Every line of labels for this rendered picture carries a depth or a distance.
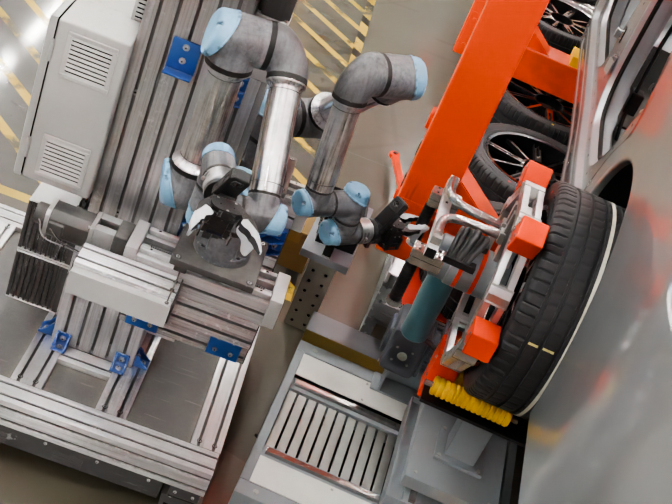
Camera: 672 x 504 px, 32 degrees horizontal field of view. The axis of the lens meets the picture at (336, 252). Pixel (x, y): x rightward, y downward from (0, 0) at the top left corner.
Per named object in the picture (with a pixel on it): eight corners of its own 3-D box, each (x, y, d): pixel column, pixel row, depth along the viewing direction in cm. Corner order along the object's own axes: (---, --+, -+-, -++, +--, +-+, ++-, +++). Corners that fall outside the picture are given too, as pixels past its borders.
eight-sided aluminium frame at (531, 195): (452, 407, 322) (537, 254, 293) (430, 397, 322) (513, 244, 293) (475, 304, 368) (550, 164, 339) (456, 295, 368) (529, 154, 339)
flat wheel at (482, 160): (430, 152, 512) (451, 107, 500) (559, 182, 534) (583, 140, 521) (467, 242, 461) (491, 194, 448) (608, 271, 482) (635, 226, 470)
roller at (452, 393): (512, 435, 337) (521, 421, 334) (419, 393, 337) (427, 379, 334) (514, 422, 342) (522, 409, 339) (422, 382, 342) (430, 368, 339)
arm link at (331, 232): (336, 228, 321) (326, 252, 326) (367, 226, 328) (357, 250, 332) (322, 211, 326) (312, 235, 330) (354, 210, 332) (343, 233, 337)
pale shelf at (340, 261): (345, 275, 384) (348, 268, 383) (298, 254, 384) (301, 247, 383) (370, 215, 421) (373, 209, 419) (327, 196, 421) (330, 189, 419)
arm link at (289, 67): (312, 41, 277) (274, 240, 270) (268, 28, 274) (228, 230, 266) (326, 28, 266) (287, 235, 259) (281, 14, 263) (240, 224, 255)
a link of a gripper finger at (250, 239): (260, 269, 237) (234, 239, 241) (272, 248, 234) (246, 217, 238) (249, 271, 235) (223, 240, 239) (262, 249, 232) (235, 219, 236)
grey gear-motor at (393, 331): (470, 449, 390) (514, 374, 371) (356, 398, 390) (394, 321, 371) (477, 416, 405) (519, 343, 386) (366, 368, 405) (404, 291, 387)
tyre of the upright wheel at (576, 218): (516, 465, 334) (617, 345, 284) (441, 432, 334) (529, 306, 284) (559, 298, 377) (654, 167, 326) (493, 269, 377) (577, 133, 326)
